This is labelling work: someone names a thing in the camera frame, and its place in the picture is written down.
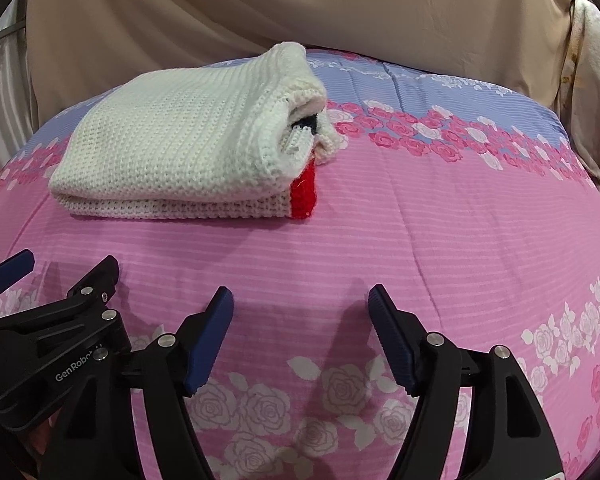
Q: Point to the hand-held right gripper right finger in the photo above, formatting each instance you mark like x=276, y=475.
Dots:
x=396, y=345

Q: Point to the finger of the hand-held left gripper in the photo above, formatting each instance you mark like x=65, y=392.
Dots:
x=11, y=269
x=100, y=277

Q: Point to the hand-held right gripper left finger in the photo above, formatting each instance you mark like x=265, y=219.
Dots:
x=210, y=342

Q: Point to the white knitted sweater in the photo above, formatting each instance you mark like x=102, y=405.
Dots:
x=180, y=135

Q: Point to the pink floral blanket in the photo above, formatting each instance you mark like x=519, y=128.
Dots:
x=380, y=220

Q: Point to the white sheer curtain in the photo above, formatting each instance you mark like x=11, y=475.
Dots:
x=5, y=110

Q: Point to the white floral curtain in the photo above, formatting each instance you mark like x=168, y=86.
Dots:
x=592, y=85

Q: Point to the beige curtain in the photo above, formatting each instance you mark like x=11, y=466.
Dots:
x=330, y=10

